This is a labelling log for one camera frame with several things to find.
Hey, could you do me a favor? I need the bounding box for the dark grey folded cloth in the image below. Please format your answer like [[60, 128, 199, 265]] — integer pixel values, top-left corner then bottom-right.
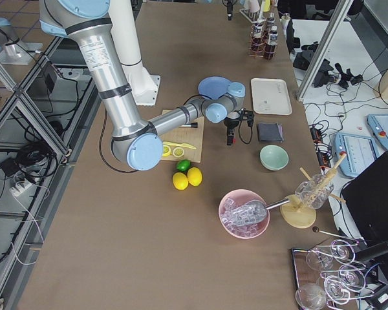
[[257, 123, 284, 143]]

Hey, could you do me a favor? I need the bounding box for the black monitor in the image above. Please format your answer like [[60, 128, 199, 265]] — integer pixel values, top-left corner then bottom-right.
[[342, 152, 388, 243]]

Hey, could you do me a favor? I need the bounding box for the wine glass rack tray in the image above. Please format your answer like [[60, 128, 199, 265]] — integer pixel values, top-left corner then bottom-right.
[[291, 238, 377, 309]]

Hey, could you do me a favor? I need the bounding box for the black camera stand device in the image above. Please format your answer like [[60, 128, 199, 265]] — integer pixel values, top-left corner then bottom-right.
[[293, 20, 366, 89]]

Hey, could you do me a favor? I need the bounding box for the blue teach pendant tablet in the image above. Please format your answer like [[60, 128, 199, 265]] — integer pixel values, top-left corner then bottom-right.
[[334, 132, 379, 178]]

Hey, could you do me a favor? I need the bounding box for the blue plate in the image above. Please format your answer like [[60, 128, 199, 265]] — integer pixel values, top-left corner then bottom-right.
[[198, 76, 232, 99]]

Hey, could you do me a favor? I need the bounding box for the black handled knife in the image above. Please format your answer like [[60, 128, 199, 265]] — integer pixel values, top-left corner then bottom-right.
[[181, 122, 199, 128]]

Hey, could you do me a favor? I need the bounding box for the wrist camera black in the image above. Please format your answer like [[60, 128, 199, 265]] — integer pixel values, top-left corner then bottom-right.
[[240, 109, 254, 128]]

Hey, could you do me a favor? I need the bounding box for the beige rectangular tray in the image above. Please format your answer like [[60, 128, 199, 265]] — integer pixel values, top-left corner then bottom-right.
[[250, 77, 292, 116]]

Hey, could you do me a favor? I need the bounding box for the lemon slice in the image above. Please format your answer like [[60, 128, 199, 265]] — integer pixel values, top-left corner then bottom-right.
[[172, 147, 185, 158]]

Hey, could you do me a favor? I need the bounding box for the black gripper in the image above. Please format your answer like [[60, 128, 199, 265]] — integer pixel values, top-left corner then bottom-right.
[[224, 112, 241, 145]]

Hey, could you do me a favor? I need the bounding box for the yellow plastic knife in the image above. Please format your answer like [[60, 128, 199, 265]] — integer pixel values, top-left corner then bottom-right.
[[163, 141, 197, 150]]

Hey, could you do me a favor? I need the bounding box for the green lime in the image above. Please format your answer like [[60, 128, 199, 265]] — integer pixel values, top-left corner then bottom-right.
[[176, 159, 191, 172]]

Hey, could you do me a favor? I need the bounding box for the wooden mug tree stand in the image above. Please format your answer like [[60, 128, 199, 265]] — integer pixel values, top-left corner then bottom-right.
[[280, 151, 347, 229]]

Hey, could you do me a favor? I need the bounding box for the pink cup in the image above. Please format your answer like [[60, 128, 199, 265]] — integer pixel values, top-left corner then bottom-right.
[[244, 0, 260, 13]]

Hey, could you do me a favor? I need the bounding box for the wooden cutting board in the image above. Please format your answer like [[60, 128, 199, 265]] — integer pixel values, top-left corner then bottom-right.
[[160, 116, 205, 163]]

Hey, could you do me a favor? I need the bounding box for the mint green bowl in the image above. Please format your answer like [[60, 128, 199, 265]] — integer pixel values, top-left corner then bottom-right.
[[259, 145, 289, 171]]

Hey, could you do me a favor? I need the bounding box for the dark sauce bottle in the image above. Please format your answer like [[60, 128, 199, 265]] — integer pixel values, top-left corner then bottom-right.
[[266, 26, 278, 56], [266, 12, 275, 32], [252, 19, 264, 45]]

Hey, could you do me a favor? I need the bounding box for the pink bowl with ice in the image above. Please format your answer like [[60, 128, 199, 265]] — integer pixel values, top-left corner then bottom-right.
[[218, 189, 270, 239]]

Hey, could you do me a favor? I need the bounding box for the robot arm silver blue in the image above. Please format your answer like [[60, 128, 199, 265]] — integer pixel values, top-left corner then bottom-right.
[[39, 1, 245, 171]]

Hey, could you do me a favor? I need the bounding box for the metal ice scoop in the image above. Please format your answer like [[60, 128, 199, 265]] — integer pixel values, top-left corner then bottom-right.
[[243, 198, 290, 225]]

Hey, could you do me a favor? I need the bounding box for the copper wire bottle rack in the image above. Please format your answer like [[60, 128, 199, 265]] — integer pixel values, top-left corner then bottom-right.
[[249, 20, 277, 59]]

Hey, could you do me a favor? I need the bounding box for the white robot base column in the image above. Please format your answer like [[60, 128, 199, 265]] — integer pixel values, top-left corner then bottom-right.
[[109, 0, 160, 107]]

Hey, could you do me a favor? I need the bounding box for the glass mug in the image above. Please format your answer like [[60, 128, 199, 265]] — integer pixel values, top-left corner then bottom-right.
[[295, 174, 334, 209]]

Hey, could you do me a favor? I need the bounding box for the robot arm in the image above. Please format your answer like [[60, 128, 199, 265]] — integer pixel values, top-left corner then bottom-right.
[[0, 17, 43, 65]]

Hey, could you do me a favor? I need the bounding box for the yellow cup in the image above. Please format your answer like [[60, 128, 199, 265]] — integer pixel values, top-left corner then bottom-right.
[[261, 0, 272, 12]]

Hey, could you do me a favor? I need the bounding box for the aluminium frame post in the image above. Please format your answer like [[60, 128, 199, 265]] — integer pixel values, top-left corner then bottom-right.
[[296, 0, 353, 102]]

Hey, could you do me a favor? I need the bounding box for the white wire cup rack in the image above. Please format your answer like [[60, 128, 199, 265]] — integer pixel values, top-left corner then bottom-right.
[[239, 0, 272, 23]]

